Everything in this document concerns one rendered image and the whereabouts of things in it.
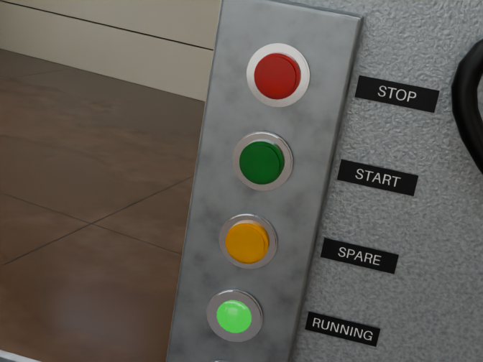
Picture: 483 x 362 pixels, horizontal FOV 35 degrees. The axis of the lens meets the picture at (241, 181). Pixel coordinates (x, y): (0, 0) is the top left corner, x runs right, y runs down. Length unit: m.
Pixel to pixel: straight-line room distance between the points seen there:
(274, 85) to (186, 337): 0.17
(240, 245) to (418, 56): 0.15
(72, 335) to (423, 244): 2.59
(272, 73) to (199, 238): 0.11
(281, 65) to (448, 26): 0.10
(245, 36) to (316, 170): 0.09
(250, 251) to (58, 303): 2.78
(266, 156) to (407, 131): 0.08
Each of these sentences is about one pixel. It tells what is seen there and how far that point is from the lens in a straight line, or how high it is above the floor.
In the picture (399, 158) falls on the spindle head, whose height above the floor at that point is 1.42.
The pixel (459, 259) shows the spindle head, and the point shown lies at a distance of 0.47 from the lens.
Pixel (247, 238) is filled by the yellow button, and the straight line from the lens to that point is 0.45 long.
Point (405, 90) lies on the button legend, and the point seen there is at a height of 1.46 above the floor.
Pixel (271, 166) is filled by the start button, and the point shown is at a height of 1.40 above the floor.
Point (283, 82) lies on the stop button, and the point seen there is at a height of 1.45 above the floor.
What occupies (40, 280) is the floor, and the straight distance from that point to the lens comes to 3.39.
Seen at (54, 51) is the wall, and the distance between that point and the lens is 8.10.
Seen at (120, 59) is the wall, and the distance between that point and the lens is 7.66.
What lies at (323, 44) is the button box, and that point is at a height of 1.48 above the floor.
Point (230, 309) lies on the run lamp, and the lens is 0.47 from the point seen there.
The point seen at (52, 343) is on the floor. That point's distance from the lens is 2.94.
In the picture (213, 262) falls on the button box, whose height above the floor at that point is 1.33.
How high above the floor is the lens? 1.52
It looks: 18 degrees down
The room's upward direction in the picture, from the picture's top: 10 degrees clockwise
